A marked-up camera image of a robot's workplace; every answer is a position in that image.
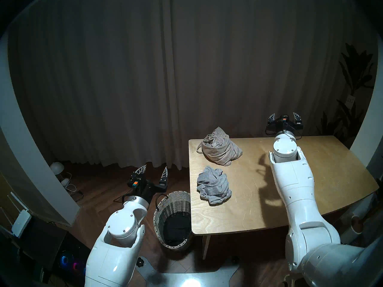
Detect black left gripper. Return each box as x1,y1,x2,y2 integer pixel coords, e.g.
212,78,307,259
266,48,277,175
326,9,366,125
128,164,169,200

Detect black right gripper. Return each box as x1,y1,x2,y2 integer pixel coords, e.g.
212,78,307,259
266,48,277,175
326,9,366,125
266,112,303,137

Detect black knit garment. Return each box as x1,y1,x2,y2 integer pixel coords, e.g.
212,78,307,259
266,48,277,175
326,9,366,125
163,213,192,245

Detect grey garment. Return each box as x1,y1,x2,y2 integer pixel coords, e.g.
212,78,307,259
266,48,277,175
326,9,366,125
197,166,232,205

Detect beige drawstring garment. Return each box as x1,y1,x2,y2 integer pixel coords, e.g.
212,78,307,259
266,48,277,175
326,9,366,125
197,127,243,166

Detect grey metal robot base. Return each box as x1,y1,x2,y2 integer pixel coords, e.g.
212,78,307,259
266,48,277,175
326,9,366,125
136,255,240,287

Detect woven wicker laundry hamper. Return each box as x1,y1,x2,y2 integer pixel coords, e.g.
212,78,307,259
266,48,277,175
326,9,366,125
153,191,193,251

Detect light wooden table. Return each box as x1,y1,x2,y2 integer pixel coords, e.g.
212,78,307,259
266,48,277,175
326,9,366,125
189,135,379,260

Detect dark leafy houseplant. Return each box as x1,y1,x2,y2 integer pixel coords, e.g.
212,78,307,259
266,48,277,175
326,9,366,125
317,43,375,140

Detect long pleated curtain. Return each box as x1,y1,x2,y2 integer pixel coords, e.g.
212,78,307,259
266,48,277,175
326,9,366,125
7,0,368,170

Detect black computer case RGB fans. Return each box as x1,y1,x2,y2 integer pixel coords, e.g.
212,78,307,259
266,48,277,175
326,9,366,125
52,233,92,282

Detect white round floor pot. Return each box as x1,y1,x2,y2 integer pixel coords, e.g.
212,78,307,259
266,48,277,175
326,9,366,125
341,194,378,245

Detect black low cabinet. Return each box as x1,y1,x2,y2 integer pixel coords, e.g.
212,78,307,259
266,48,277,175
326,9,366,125
15,218,68,270

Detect white wifi router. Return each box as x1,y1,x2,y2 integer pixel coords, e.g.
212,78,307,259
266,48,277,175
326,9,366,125
0,191,32,238

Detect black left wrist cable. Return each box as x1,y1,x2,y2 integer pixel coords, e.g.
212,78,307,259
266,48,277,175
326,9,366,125
113,193,133,204

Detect floor cable bundle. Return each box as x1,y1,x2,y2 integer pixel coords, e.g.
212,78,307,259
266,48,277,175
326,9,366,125
64,172,84,202

